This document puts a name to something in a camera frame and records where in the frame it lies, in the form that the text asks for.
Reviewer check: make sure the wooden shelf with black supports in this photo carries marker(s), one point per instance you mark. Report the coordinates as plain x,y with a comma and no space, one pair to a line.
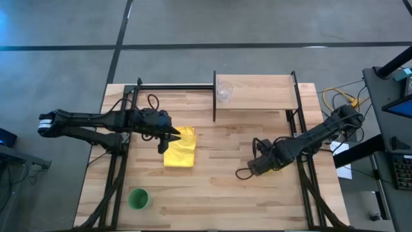
256,91

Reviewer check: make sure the grey side desk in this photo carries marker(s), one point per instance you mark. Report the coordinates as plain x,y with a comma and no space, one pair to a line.
375,96

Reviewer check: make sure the dark device with blue light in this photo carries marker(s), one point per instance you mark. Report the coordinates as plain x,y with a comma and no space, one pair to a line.
7,138

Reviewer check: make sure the white paper sheet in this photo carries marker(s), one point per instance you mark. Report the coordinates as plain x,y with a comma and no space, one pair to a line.
342,167

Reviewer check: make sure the keyboard with coloured keys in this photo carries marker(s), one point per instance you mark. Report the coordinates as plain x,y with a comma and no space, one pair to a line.
403,172

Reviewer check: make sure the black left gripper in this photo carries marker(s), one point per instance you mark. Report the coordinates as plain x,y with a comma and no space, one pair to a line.
149,122

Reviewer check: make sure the yellow cloth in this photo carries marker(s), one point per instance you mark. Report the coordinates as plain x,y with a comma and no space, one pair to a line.
180,151

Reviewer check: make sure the teal small box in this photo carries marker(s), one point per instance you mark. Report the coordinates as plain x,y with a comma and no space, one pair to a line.
402,74

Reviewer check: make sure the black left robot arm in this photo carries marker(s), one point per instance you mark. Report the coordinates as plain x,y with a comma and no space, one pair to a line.
83,120

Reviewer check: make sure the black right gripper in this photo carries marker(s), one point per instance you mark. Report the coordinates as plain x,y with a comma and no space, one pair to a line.
267,159

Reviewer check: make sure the green plastic cup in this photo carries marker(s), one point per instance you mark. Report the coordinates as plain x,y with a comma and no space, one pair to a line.
139,198

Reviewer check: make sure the blue lit monitor screen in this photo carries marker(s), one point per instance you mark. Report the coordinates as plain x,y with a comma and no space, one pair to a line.
400,108

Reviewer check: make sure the grey metal stand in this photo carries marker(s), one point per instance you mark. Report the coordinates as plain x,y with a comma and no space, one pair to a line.
22,158

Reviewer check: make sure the black slanted pole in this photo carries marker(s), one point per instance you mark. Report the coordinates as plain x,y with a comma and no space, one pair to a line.
396,62

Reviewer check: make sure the black metal table frame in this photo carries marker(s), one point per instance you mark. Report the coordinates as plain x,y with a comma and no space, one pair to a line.
177,86

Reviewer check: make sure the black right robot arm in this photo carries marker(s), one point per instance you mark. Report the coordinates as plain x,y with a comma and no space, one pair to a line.
309,138

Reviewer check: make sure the clear glass cup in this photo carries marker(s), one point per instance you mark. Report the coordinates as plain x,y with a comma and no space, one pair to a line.
224,91

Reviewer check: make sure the black bar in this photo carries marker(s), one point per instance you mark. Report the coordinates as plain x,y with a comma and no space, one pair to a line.
357,151

